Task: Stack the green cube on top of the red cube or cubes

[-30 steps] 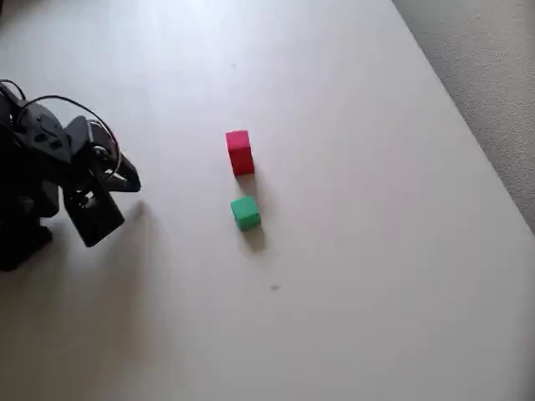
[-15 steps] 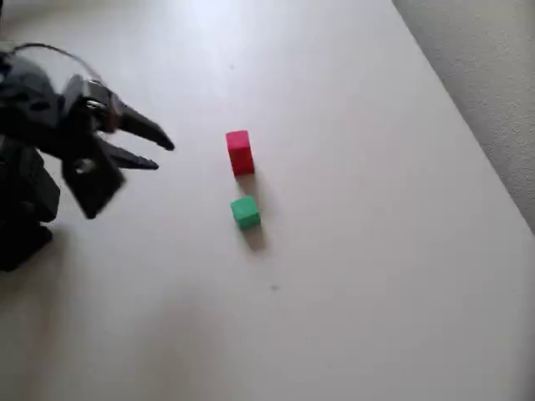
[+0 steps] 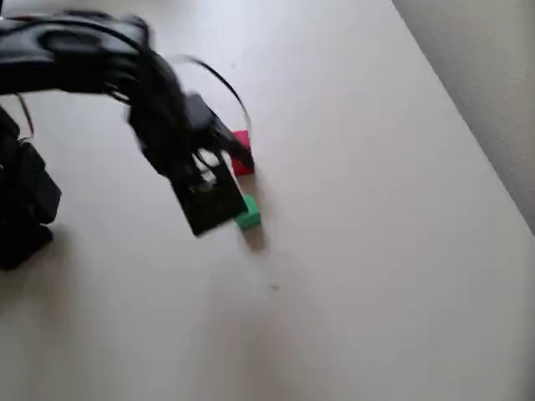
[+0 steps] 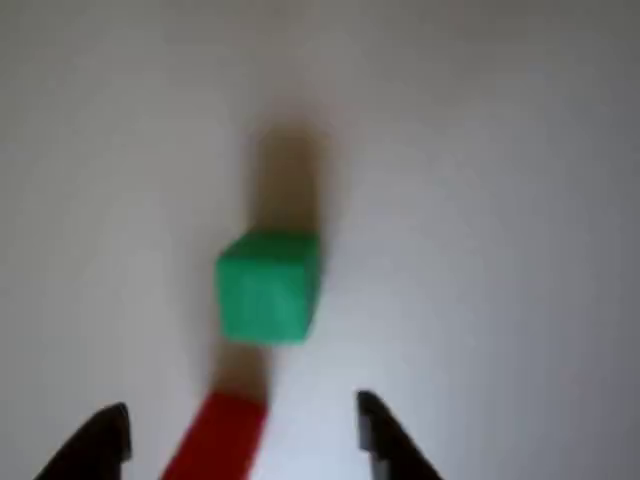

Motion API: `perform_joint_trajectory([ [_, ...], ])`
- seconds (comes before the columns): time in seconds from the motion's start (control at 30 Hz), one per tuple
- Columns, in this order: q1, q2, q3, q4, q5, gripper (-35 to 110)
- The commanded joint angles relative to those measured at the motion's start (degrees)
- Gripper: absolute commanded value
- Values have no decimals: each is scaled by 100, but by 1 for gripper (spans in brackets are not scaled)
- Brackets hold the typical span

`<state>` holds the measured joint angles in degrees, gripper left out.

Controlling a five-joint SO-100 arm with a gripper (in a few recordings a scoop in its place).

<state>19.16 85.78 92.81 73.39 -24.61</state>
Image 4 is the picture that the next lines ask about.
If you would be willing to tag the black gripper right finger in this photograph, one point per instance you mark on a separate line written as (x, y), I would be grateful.
(395, 450)

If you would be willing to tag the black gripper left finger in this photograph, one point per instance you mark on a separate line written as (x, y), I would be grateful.
(95, 445)

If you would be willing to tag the green cube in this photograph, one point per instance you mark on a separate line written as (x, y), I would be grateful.
(265, 295)

